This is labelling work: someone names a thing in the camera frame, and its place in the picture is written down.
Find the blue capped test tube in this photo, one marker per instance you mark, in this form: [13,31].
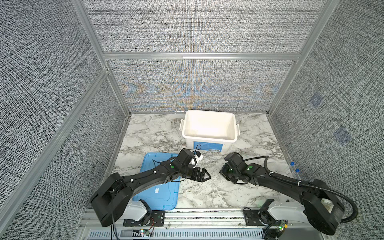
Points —
[292,168]
[297,174]

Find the aluminium mounting rail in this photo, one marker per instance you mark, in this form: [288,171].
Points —
[178,224]

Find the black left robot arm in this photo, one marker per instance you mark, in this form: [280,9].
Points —
[112,197]

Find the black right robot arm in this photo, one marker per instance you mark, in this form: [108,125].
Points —
[322,208]

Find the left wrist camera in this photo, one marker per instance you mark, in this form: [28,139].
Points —
[194,156]

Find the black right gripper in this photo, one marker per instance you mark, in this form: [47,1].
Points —
[222,172]

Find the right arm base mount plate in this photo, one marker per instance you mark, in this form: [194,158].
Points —
[251,217]

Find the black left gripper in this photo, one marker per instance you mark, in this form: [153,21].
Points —
[197,174]

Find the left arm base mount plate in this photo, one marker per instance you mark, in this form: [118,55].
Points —
[150,217]

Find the white plastic storage bin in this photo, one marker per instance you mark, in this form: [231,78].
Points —
[209,131]

